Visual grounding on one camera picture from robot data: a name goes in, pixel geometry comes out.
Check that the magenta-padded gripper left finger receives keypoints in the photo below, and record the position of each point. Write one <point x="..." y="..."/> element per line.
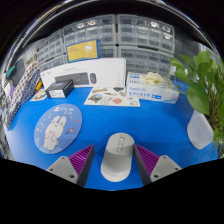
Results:
<point x="63" y="168"/>

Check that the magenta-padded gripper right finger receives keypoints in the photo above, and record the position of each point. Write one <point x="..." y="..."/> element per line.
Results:
<point x="163" y="166"/>

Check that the grey computer mouse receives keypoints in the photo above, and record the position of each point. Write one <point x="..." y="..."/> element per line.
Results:
<point x="116" y="160"/>

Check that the round bunny print mouse pad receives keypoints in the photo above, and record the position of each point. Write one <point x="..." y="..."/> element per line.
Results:
<point x="68" y="133"/>

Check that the small cartoon sticker sheet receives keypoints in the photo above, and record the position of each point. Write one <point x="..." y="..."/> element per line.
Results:
<point x="39" y="96"/>

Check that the white blue glove box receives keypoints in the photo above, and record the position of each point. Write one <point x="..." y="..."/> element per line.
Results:
<point x="143" y="91"/>

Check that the green plant in white pot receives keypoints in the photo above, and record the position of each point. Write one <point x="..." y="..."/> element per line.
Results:
<point x="198" y="96"/>

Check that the small black box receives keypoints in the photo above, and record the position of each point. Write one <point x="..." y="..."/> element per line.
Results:
<point x="60" y="87"/>

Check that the navy white dotted cloth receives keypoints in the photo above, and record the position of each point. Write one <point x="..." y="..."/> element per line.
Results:
<point x="31" y="91"/>

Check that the large cartoon sticker sheet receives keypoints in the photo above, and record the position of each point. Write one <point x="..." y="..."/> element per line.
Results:
<point x="110" y="99"/>

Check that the red white checked cloth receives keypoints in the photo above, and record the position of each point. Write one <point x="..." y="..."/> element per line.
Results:
<point x="25" y="83"/>

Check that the long white keyboard box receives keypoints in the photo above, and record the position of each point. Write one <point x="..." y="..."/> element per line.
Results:
<point x="110" y="71"/>

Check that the yellow and blue box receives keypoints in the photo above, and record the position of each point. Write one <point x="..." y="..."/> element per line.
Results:
<point x="83" y="50"/>

